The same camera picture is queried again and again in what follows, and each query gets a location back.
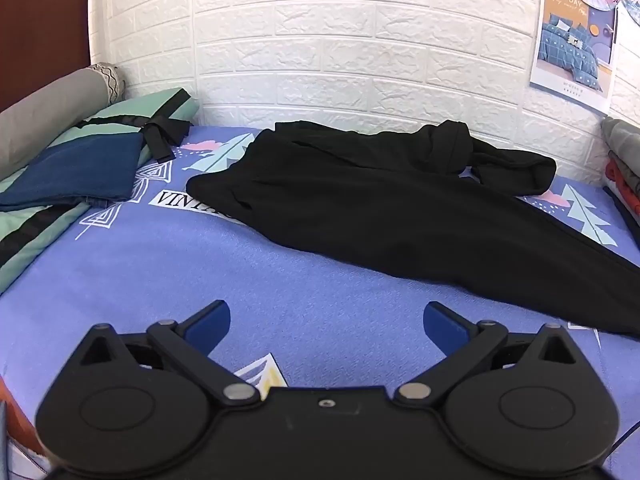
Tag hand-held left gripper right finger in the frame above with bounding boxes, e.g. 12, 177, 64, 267
395, 301, 581, 407

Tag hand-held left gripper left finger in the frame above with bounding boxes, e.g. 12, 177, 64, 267
75, 300, 261, 407

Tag black pants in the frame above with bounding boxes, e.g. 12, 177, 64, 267
186, 120, 640, 336

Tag blue printed bedsheet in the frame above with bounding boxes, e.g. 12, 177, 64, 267
0, 125, 640, 480

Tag navy blue folded cloth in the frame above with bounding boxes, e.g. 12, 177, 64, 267
0, 132, 146, 212

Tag orange folded garment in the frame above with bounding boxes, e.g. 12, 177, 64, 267
602, 160, 640, 221

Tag green black striped quilt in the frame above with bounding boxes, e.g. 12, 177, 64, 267
0, 87, 201, 296

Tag grey folded garment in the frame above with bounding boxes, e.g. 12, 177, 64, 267
600, 116, 640, 193

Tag grey patterned pillow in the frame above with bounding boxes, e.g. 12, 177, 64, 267
85, 62, 126, 103

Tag grey rolled blanket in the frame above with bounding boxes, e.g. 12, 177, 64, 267
0, 67, 118, 181

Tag brown wooden headboard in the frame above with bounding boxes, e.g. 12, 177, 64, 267
0, 0, 93, 113

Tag wall poster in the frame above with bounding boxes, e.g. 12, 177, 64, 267
529, 0, 621, 110

